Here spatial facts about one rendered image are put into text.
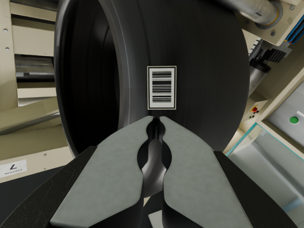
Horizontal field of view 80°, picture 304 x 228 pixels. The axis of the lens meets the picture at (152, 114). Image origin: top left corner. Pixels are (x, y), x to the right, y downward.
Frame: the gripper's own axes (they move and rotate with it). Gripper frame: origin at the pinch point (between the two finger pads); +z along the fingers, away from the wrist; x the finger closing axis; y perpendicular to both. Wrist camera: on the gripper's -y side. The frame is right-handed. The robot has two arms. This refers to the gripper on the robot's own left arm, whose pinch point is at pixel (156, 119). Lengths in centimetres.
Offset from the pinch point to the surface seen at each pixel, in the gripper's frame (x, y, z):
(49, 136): -49, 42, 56
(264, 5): 21.4, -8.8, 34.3
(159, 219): 7, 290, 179
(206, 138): 8.8, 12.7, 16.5
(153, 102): -0.6, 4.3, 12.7
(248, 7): 16.8, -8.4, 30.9
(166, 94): 1.2, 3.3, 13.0
